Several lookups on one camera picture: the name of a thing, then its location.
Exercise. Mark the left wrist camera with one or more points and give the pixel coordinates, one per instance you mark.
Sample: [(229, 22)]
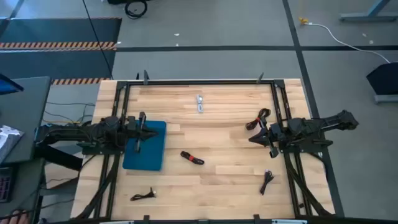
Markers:
[(131, 123)]

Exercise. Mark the dark keyboard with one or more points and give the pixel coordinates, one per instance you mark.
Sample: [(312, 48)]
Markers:
[(4, 185)]

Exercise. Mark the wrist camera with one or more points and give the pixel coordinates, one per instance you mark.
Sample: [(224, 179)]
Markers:
[(131, 123), (276, 128)]

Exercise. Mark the yellow plug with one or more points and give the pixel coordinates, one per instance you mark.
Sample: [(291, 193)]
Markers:
[(303, 20)]

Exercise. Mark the black frame clamp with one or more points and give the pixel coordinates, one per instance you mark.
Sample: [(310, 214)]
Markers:
[(145, 77), (260, 77)]

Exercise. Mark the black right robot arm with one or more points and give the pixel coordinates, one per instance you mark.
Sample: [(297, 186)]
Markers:
[(311, 126)]

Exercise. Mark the grey desk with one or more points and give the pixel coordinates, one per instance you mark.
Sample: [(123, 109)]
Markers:
[(25, 118)]

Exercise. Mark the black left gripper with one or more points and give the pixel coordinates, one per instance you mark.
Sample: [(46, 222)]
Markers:
[(140, 137)]

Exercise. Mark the blue-screen monitor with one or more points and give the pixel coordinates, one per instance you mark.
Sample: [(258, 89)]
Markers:
[(9, 85)]

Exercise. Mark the person's hand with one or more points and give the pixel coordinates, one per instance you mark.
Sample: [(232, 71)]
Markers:
[(14, 219)]

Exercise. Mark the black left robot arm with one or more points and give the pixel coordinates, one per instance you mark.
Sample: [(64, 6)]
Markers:
[(93, 133)]

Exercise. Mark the grey table leg base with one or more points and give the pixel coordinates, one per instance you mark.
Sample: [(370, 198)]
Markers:
[(368, 16)]

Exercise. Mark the black box stand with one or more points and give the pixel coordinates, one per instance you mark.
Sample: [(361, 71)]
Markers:
[(384, 77)]

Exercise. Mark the blue plastic bin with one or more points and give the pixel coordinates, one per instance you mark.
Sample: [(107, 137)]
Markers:
[(152, 155)]

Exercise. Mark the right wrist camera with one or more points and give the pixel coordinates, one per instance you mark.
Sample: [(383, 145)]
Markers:
[(276, 128)]

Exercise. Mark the white crumpled bag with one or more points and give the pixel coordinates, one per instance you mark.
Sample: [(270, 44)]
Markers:
[(7, 140)]

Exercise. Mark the black hazard-striped floor mat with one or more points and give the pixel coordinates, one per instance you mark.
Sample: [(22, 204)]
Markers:
[(62, 31)]

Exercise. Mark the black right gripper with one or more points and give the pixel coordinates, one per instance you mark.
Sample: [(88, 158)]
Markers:
[(275, 140)]

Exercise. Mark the black aluminium table frame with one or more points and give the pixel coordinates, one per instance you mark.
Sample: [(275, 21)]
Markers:
[(202, 82)]

